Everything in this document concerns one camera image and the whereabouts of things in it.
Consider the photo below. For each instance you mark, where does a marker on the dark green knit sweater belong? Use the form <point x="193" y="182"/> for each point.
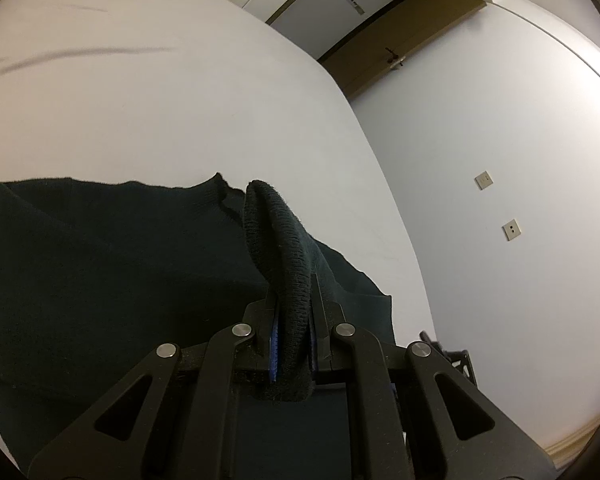
<point x="105" y="285"/>

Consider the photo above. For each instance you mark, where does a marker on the beige wall socket plate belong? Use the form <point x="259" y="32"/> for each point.
<point x="511" y="230"/>

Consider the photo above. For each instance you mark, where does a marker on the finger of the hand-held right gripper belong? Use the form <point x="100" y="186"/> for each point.
<point x="452" y="357"/>

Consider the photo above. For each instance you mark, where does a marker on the white bed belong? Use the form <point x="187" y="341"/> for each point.
<point x="180" y="110"/>

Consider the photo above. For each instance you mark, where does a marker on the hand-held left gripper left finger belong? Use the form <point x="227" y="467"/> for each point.
<point x="274" y="342"/>

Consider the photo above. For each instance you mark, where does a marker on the beige wall switch plate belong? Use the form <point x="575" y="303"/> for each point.
<point x="483" y="180"/>

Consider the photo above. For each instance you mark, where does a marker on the white door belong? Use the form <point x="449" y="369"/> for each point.
<point x="330" y="10"/>

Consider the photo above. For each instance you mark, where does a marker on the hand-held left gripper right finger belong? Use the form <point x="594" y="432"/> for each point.
<point x="325" y="340"/>

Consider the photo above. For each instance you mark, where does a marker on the wooden baseboard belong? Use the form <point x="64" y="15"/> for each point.
<point x="575" y="442"/>

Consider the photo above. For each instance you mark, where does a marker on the brown wooden door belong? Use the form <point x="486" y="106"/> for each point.
<point x="410" y="25"/>

